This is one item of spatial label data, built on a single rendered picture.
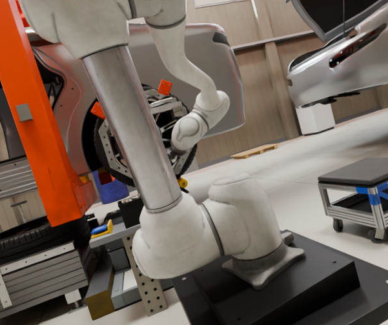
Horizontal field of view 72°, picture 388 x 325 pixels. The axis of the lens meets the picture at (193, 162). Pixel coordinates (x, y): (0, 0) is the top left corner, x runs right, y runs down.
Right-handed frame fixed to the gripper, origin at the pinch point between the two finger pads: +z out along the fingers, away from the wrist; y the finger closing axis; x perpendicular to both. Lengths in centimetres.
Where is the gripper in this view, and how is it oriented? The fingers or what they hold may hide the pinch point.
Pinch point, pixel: (173, 157)
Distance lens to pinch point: 133.4
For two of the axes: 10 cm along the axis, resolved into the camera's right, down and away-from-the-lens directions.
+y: -9.1, 3.0, -2.9
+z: -2.1, 2.7, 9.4
